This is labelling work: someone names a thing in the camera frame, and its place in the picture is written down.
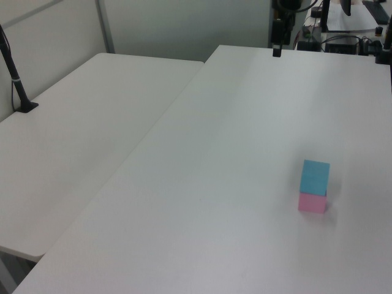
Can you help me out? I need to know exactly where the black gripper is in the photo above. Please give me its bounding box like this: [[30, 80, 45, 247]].
[[271, 0, 303, 58]]

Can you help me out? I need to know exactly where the black keyboard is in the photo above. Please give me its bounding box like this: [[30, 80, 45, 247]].
[[362, 0, 390, 23]]

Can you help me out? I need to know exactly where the black electronics box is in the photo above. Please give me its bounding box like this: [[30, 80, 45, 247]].
[[323, 34, 361, 55]]

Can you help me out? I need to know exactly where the black upright post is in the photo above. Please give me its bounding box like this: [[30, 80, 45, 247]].
[[319, 0, 331, 33]]

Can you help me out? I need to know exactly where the small black box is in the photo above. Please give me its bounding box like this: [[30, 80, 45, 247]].
[[298, 40, 320, 51]]

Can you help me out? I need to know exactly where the blue foam cube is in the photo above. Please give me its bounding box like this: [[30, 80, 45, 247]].
[[299, 159, 331, 197]]

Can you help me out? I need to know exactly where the white side table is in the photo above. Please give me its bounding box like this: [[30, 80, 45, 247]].
[[0, 52, 205, 263]]

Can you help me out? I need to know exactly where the white paper sheet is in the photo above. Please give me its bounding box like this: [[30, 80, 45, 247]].
[[325, 2, 381, 33]]

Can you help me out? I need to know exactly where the pink foam cube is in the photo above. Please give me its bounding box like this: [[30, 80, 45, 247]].
[[297, 190, 328, 213]]

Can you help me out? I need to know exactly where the black camera stand base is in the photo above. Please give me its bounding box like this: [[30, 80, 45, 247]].
[[374, 15, 392, 66]]

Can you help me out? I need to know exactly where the black camera pole with tie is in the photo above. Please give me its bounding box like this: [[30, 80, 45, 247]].
[[0, 23, 40, 115]]

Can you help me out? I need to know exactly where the grey metal partition post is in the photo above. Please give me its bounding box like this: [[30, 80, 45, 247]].
[[94, 0, 116, 55]]

